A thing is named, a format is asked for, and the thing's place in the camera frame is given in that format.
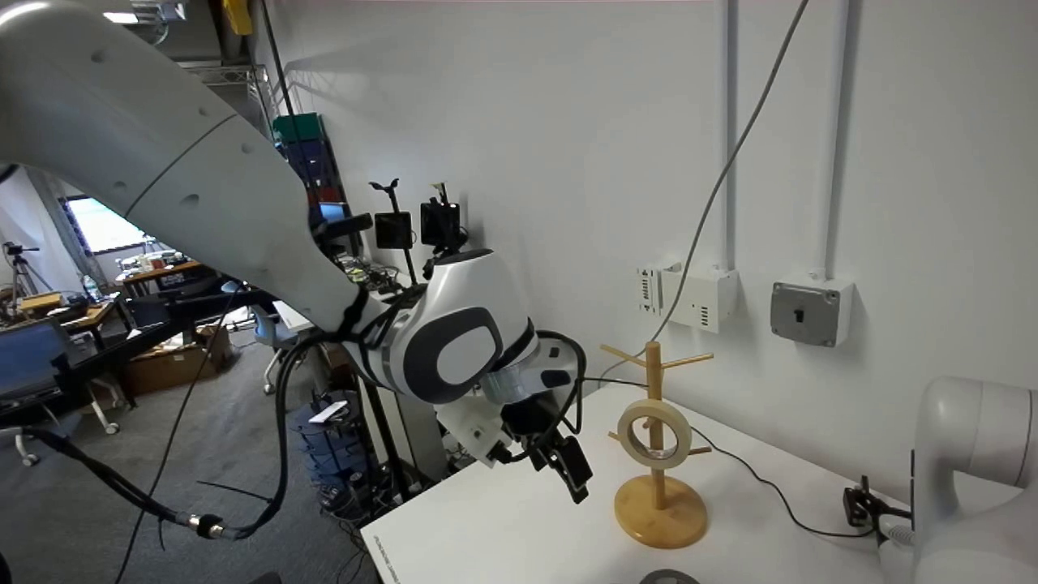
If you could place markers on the grey wall junction box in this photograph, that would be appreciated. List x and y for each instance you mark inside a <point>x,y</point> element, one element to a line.
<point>807,311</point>

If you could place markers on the white wall conduit pipe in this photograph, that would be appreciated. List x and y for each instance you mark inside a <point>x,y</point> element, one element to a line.
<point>842,132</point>
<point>730,132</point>

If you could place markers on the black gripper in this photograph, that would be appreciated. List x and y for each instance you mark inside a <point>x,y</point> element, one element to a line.
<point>536,421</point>

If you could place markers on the small white wall box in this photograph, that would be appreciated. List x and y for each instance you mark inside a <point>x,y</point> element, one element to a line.
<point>655,291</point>

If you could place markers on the grey duct tape roll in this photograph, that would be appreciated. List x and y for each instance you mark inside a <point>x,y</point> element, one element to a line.
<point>670,579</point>

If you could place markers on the large white wall box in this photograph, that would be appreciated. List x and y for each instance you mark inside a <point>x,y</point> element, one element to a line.
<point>708,303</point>

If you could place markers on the blue office chair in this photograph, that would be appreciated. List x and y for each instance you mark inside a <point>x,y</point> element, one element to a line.
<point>30,362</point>

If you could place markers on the green blue storage bins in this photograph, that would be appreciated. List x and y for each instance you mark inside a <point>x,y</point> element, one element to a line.
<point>311,174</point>

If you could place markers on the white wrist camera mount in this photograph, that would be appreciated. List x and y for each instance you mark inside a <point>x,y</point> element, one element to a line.
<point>471,426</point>

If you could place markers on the small white robot arm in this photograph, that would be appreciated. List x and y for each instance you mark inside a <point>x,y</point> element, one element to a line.
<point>974,476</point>

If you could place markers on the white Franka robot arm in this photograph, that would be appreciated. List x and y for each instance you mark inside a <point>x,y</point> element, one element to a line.
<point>164,151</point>

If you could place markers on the beige masking tape roll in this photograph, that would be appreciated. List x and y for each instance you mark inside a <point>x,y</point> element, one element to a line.
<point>629,440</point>

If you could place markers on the wooden mug tree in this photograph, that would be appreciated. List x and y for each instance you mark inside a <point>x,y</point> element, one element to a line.
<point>660,515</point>

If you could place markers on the brown cardboard box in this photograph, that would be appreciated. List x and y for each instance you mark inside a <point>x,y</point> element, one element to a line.
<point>175,362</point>

